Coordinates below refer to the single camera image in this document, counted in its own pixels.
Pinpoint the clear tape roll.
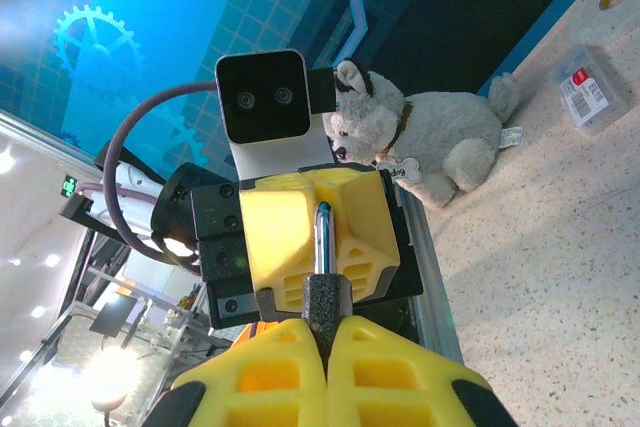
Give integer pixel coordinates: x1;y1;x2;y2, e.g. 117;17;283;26
569;0;640;51

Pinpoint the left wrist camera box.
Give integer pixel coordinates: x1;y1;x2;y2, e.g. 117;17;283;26
214;49;337;183

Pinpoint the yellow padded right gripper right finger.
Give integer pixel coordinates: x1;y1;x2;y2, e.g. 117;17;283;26
325;315;519;427

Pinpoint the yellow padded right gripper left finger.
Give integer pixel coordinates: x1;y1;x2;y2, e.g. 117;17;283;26
142;317;329;427

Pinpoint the purple wrist camera cable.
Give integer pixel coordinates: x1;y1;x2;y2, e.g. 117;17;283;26
102;79;221;261

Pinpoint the grey plush dog toy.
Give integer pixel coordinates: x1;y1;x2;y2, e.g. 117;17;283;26
322;59;526;208

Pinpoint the aluminium mounting rail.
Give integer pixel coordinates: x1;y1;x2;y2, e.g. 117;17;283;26
392;181;465;366

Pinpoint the black monitor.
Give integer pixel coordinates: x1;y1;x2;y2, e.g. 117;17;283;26
88;291;137;339

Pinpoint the small clear plastic packet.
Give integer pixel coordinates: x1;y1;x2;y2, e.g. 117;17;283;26
549;44;632;138

